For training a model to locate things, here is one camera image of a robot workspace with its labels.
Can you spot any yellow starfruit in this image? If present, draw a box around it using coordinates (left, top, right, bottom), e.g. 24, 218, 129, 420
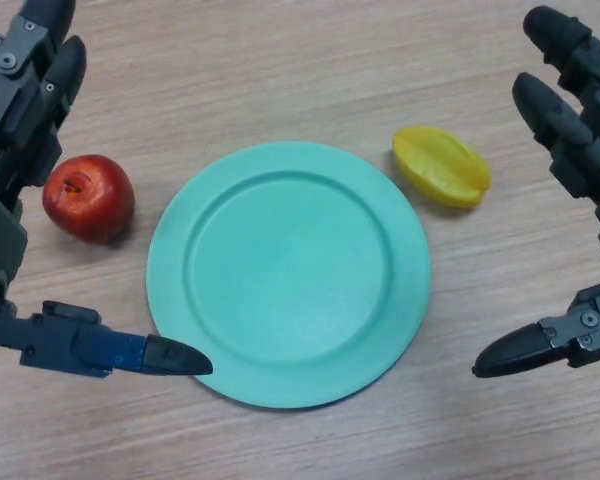
391, 125, 492, 210

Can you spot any red apple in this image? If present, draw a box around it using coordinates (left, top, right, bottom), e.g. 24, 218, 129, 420
41, 154, 137, 246

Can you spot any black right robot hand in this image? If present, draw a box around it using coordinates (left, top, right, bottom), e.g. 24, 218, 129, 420
471, 5, 600, 381

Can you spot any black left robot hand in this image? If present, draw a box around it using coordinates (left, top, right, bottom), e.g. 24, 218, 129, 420
0, 0, 214, 379

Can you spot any green round plate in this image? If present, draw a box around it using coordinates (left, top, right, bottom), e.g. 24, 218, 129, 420
145, 140, 432, 412

